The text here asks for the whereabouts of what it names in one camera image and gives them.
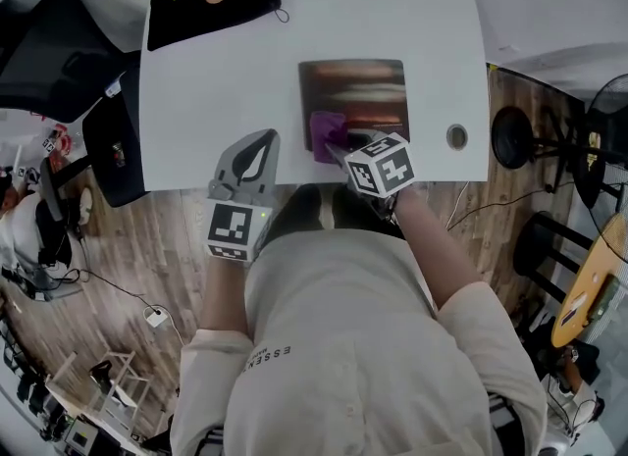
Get black pedestal fan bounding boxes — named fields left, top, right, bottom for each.
left=491, top=73, right=628, bottom=211

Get purple cloth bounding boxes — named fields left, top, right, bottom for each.
left=309, top=110, right=349, bottom=166

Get white cable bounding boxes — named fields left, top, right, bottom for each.
left=445, top=180, right=473, bottom=230

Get round desk cable grommet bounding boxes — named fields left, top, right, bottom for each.
left=445, top=123, right=469, bottom=152

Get black swivel chair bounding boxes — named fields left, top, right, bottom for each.
left=533, top=99, right=615, bottom=196

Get round wooden table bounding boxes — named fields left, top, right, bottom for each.
left=511, top=210, right=628, bottom=350

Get person's white shirt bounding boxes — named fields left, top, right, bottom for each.
left=168, top=227, right=549, bottom=456

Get white power adapter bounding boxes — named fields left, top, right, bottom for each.
left=142, top=303, right=170, bottom=329

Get person's left forearm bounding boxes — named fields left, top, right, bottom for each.
left=197, top=254, right=257, bottom=336

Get person's right forearm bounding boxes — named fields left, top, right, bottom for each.
left=391, top=182, right=486, bottom=319

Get person's black trousers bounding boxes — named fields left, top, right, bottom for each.
left=271, top=182, right=409, bottom=240

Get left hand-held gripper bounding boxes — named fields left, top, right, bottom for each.
left=203, top=128, right=283, bottom=264

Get brown striped mat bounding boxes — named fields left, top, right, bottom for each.
left=297, top=57, right=411, bottom=152

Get green pouch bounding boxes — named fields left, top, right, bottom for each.
left=585, top=274, right=621, bottom=327

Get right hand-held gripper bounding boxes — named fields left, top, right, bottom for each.
left=325, top=128, right=416, bottom=216

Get light wooden stool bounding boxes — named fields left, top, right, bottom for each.
left=45, top=347, right=151, bottom=427

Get black office chair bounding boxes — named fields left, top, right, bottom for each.
left=0, top=0, right=149, bottom=211

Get black cable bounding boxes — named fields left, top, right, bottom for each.
left=445, top=181, right=576, bottom=230

